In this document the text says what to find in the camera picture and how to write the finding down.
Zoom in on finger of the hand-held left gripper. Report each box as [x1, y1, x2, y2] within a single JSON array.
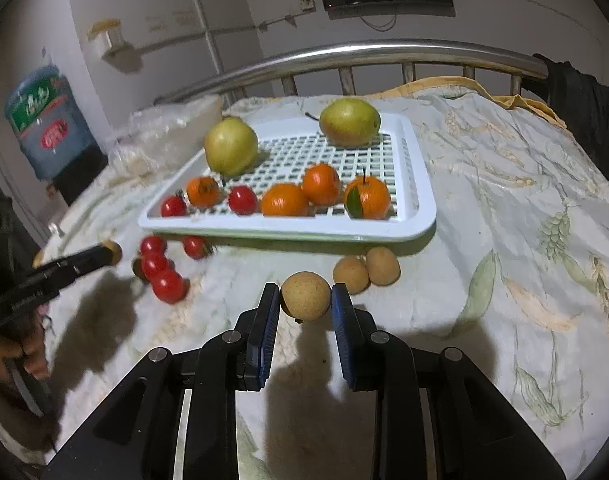
[[32, 243, 111, 286]]

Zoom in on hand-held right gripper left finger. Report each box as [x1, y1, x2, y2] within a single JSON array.
[[49, 282, 281, 480]]

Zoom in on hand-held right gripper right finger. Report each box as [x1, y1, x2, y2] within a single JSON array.
[[331, 282, 567, 480]]

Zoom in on red cherry tomato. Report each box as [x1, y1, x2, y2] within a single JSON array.
[[228, 186, 259, 215], [160, 195, 188, 218], [140, 235, 168, 256], [141, 253, 170, 276], [183, 236, 208, 260], [151, 270, 188, 305]]

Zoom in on small orange mandarin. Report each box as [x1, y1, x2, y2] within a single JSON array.
[[302, 163, 341, 206], [261, 183, 310, 217], [186, 176, 221, 208]]

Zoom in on orange mandarin with green leaf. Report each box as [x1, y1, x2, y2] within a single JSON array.
[[344, 170, 391, 221]]

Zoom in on white perforated plastic tray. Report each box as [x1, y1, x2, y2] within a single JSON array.
[[138, 112, 437, 243]]

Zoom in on yellow-green pear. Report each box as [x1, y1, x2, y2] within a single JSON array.
[[204, 116, 259, 177]]

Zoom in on green pear with red blush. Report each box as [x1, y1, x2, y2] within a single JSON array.
[[307, 98, 381, 149]]

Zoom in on person's left forearm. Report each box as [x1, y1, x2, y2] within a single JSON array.
[[0, 385, 60, 466]]

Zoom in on person's left hand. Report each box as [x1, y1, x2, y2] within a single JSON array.
[[0, 316, 51, 386]]

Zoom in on dark patterned cloth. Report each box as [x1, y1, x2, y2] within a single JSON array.
[[0, 160, 42, 281]]

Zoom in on black water dispenser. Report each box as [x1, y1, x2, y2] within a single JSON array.
[[54, 145, 110, 206]]

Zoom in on blue water cooler bottle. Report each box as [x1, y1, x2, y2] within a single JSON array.
[[4, 64, 98, 181]]

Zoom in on clear plastic bag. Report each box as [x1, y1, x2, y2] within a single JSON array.
[[107, 95, 225, 176]]

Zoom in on leaf print bed sheet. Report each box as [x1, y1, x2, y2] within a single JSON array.
[[34, 92, 609, 480]]

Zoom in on yellow cloth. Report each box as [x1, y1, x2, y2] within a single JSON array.
[[374, 76, 567, 128]]

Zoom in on black garment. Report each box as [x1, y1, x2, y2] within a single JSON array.
[[531, 52, 609, 181]]

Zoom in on white wall box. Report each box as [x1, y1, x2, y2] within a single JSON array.
[[87, 19, 128, 56]]

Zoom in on white wall conduit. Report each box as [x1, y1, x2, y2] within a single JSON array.
[[129, 15, 305, 56]]

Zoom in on metal bed rail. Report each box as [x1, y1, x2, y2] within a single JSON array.
[[154, 39, 550, 108]]

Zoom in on television cable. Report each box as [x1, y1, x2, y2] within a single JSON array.
[[361, 7, 397, 32]]

